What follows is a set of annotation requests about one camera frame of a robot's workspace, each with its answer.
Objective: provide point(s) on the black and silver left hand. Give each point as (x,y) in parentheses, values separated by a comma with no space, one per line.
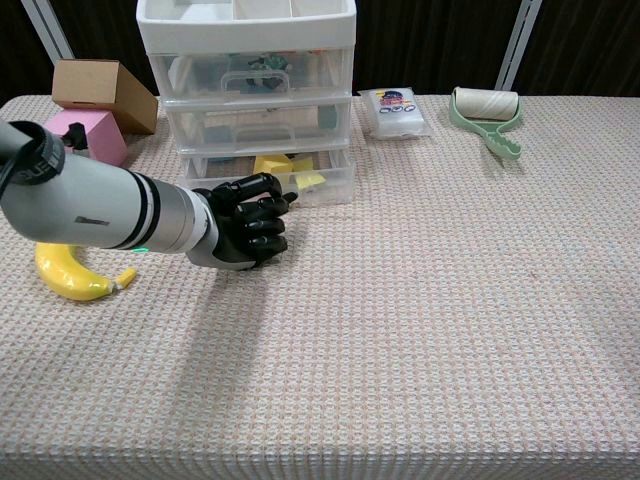
(240,225)

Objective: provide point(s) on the yellow cube block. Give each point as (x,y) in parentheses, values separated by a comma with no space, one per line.
(272,165)

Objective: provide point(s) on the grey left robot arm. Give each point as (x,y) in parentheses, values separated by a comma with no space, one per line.
(90,205)

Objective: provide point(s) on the clear drawer with green toys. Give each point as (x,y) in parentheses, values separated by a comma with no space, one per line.
(200,75)

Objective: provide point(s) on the yellow wrapped packet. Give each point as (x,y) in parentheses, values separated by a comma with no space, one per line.
(310,179)

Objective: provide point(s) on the dark green object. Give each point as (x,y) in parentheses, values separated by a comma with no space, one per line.
(330,119)

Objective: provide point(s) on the pink cube block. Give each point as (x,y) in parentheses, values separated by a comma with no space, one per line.
(107,137)

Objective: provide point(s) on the green toy figures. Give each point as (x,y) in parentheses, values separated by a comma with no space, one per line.
(265,62)

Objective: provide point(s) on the yellow banana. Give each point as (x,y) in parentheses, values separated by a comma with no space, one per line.
(65,275)

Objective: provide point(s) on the beige woven tablecloth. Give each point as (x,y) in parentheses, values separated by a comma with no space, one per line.
(400,325)

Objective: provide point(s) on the white wrapped tissue packet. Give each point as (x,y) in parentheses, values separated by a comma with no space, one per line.
(397,117)

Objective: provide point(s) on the brown cardboard box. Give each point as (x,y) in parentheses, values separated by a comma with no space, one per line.
(95,80)

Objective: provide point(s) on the black curtain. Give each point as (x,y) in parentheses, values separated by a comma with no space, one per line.
(440,45)

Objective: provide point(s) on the green lint roller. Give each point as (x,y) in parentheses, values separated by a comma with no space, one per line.
(487,105)

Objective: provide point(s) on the white plastic drawer cabinet frame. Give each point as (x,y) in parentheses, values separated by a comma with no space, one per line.
(250,32)

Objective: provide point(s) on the white metal frame post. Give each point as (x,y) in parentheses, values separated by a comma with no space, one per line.
(47,30)
(517,45)

